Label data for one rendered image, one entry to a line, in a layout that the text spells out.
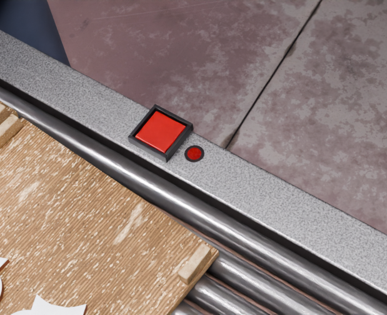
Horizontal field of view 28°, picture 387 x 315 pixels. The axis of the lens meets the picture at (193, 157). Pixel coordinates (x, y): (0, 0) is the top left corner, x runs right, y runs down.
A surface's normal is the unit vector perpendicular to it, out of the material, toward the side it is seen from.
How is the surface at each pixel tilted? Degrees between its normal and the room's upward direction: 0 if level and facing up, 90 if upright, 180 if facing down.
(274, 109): 0
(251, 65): 0
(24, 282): 0
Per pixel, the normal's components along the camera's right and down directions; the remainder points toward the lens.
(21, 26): 0.47, 0.73
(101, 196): -0.09, -0.52
